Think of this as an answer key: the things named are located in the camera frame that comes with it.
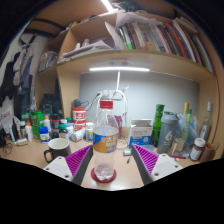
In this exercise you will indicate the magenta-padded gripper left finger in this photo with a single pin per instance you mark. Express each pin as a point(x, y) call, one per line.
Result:
point(78, 160)

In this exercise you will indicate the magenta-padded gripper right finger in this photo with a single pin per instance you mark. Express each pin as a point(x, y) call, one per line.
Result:
point(146, 159)

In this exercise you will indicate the clear red-capped water bottle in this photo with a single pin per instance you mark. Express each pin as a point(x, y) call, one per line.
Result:
point(105, 140)

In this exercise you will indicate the black mug white inside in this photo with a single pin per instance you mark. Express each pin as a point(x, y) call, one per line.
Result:
point(53, 155)

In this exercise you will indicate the white and blue carton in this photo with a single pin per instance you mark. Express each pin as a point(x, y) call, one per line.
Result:
point(141, 133)

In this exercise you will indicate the grey shaker bottle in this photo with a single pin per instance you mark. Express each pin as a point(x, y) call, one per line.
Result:
point(166, 133)

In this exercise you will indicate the flat round red coaster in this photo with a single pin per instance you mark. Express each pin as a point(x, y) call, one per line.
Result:
point(113, 176)

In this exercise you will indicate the white bottle blue label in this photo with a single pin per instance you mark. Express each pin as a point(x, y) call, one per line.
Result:
point(44, 134)

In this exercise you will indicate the red and white canister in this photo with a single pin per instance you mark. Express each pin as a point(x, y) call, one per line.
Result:
point(79, 116)

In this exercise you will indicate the tall dark green bottle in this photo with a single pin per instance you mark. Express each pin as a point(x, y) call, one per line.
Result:
point(159, 115)

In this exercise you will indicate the green box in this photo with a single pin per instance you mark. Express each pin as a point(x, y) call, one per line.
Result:
point(36, 121)

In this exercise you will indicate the brown ceramic cup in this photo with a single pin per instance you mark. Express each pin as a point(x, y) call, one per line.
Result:
point(209, 153)

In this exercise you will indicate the clear glass bottle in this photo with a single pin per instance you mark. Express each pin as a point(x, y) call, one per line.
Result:
point(206, 126)

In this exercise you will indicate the white power strip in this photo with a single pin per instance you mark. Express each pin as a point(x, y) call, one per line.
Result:
point(113, 95)

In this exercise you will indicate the dark hanging clothes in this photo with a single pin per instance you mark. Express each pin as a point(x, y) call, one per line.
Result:
point(23, 76)

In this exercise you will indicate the wooden shelf unit with books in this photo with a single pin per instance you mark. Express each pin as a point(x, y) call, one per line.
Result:
point(133, 60)

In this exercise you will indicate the ceiling light tube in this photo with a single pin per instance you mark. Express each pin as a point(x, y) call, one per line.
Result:
point(107, 5)

